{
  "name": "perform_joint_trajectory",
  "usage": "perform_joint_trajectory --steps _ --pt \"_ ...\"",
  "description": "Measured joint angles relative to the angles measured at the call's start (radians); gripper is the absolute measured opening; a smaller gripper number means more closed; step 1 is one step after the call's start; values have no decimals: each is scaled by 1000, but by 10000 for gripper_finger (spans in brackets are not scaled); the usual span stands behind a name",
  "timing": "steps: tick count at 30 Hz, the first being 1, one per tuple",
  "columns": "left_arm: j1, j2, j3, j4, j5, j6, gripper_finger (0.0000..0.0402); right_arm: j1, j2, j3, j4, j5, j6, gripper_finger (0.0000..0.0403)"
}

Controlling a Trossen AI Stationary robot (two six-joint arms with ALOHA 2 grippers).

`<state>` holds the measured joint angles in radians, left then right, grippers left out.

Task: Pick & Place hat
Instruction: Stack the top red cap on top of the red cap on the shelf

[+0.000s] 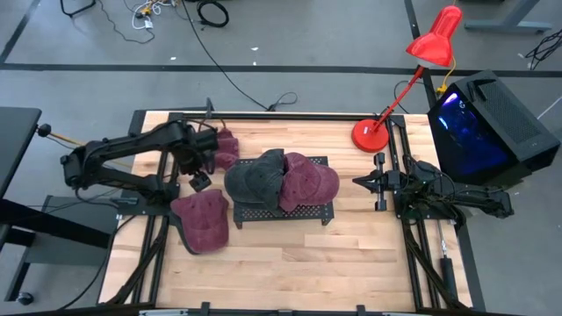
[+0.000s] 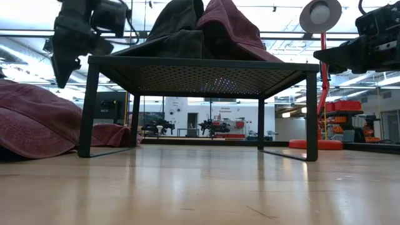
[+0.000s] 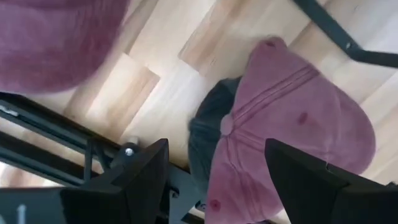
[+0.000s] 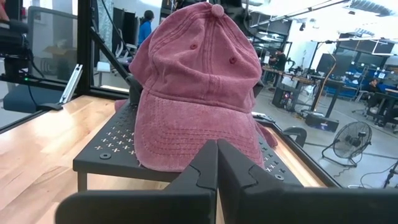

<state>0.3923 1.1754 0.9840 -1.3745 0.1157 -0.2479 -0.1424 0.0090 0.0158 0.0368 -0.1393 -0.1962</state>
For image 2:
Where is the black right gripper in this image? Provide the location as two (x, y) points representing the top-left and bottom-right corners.
(313, 27), (400, 75)

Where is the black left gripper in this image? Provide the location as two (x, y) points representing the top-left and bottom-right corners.
(51, 0), (115, 89)

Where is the maroon baseball cap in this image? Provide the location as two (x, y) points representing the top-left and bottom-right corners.
(92, 122), (144, 148)
(0, 78), (84, 160)
(196, 0), (284, 63)

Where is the red storage bin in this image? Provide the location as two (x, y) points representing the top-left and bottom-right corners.
(324, 100), (363, 113)

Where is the black cabinet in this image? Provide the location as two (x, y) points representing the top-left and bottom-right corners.
(95, 91), (128, 126)

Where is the yellow vertical pole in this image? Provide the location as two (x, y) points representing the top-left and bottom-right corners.
(124, 92), (129, 128)

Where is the red desk lamp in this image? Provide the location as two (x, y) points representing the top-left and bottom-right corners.
(289, 0), (344, 151)

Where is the black perforated metal riser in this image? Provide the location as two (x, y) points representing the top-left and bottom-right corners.
(77, 55), (319, 163)

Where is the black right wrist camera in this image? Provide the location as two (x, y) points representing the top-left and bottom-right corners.
(355, 1), (400, 36)

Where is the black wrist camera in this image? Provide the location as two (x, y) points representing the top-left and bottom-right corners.
(90, 0), (134, 39)
(355, 1), (400, 36)

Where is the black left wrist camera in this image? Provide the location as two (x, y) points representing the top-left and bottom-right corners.
(90, 0), (134, 39)

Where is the black aluminium table frame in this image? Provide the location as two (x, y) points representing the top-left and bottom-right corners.
(0, 0), (400, 156)

